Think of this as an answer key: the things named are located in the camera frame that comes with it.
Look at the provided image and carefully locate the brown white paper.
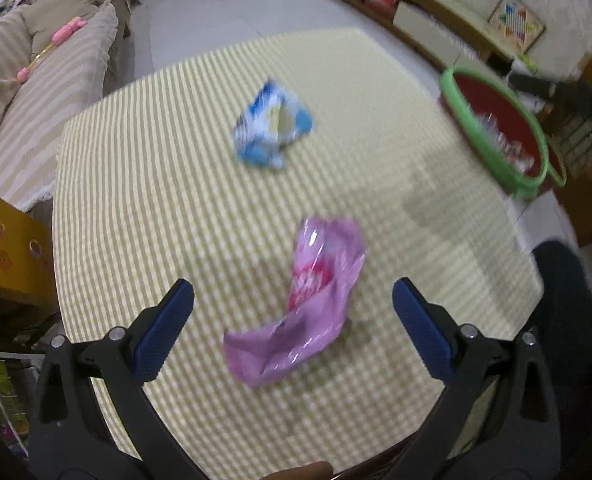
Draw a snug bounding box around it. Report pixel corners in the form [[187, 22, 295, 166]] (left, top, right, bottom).
[[476, 113, 534, 174]]

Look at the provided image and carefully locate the person's right hand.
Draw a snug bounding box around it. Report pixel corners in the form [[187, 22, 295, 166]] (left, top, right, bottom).
[[261, 460, 334, 480]]

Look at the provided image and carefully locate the red bin green rim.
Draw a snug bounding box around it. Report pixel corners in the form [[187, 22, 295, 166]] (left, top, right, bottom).
[[439, 66, 567, 200]]

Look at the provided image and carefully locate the Chinese checkers board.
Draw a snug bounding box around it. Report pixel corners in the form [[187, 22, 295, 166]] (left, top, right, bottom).
[[488, 0, 546, 55]]

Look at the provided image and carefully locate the wooden TV cabinet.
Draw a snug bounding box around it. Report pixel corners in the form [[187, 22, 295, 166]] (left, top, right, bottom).
[[341, 0, 519, 75]]

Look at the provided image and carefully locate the wooden chair back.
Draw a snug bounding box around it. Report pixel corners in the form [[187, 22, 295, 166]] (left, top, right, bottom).
[[0, 198, 57, 314]]

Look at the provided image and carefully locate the yellow checkered tablecloth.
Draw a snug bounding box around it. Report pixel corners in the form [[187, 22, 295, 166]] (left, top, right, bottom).
[[53, 28, 542, 479]]

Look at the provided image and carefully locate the pink plastic bag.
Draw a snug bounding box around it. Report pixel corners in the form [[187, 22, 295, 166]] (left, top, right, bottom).
[[223, 217, 366, 388]]

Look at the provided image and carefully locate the blue white snack wrapper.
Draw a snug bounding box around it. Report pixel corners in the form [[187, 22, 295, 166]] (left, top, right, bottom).
[[232, 79, 314, 170]]

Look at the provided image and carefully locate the beige striped sofa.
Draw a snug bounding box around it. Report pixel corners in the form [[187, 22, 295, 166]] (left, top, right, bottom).
[[0, 0, 128, 211]]

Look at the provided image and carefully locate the pink toy wand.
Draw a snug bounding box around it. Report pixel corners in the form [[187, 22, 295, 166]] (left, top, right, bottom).
[[16, 16, 88, 84]]

